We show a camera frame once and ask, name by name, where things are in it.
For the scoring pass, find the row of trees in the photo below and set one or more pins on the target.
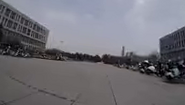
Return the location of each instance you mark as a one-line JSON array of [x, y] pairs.
[[83, 57]]

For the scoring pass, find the tall thin tower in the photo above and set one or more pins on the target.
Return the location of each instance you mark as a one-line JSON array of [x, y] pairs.
[[123, 51]]

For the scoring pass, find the grey paved plaza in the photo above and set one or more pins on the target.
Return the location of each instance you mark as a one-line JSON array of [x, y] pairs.
[[86, 84]]

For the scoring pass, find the row of parked scooters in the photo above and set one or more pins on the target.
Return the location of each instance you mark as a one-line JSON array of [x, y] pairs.
[[170, 71], [16, 52]]

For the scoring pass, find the long pale windowed building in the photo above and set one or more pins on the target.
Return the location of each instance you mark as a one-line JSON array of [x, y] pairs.
[[16, 26]]

